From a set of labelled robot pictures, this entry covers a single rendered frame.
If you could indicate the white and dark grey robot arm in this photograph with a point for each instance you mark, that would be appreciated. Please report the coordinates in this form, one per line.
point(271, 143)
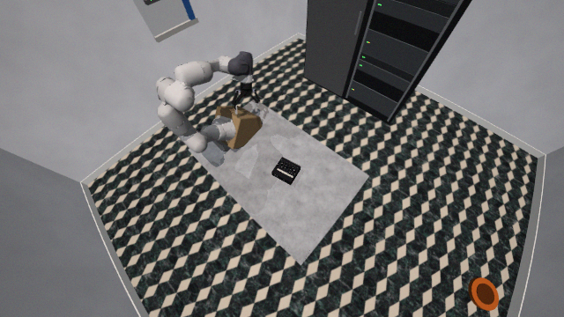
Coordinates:
point(176, 95)

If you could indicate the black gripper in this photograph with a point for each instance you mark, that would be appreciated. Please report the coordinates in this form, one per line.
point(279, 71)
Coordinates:
point(245, 93)

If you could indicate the black lighting desk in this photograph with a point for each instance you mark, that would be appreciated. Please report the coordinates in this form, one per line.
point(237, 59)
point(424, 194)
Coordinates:
point(286, 170)

